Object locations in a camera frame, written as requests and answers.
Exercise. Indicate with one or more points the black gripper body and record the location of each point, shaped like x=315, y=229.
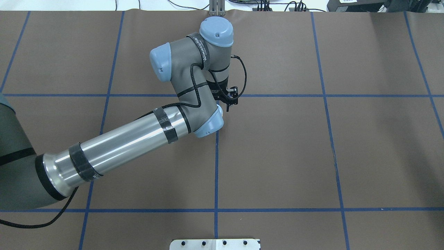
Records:
x=220, y=87

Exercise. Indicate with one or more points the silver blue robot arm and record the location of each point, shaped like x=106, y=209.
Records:
x=197, y=68

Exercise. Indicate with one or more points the black box with label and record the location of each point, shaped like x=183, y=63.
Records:
x=355, y=5

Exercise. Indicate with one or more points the aluminium frame post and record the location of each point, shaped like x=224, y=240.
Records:
x=217, y=8

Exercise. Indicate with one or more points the white central pedestal column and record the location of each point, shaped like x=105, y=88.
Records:
x=215, y=244

